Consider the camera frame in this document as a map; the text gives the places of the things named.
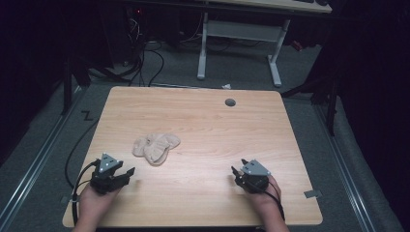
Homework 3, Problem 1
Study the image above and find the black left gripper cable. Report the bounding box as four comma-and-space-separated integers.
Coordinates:
64, 118, 102, 227

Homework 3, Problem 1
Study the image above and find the person's right hand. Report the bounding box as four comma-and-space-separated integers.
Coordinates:
247, 175, 282, 215

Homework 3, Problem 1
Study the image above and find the black metal stand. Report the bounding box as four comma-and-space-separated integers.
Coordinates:
280, 72, 340, 137
60, 56, 93, 116

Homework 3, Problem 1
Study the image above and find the small red object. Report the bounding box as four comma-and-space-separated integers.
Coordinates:
290, 40, 305, 53

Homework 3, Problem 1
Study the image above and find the grey tape piece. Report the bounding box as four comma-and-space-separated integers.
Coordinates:
303, 188, 323, 199

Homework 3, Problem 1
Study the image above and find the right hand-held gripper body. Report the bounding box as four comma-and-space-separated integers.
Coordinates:
235, 159, 273, 195

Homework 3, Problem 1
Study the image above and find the beige cloth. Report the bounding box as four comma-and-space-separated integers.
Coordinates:
132, 131, 182, 167

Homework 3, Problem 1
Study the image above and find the bundle of black floor cables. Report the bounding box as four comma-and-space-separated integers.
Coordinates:
88, 40, 166, 89

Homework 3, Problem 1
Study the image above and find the person's left hand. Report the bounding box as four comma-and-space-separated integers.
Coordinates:
77, 184, 121, 221

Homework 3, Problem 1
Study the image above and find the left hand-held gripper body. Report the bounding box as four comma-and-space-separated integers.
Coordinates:
89, 153, 125, 195

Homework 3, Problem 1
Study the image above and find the white desk with metal frame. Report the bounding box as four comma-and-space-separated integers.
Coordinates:
195, 0, 334, 89

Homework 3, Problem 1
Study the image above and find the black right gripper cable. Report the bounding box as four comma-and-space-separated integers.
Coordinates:
254, 175, 286, 222

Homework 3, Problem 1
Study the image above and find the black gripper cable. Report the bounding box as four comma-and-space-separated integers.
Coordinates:
64, 118, 102, 227
254, 175, 286, 222

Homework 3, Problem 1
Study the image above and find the black zigzag tape mark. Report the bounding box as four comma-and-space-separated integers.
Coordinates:
80, 109, 95, 122

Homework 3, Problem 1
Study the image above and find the metal floor rail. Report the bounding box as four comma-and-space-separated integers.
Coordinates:
312, 103, 379, 232
0, 85, 85, 228

